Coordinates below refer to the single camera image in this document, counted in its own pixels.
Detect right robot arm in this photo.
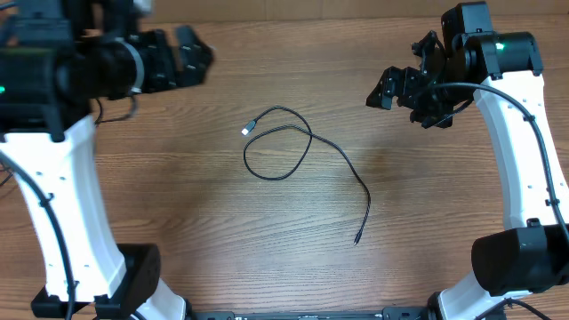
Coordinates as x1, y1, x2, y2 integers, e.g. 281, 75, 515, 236
366, 2, 568, 319

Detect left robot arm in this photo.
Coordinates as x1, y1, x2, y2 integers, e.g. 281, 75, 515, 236
1, 0, 213, 319

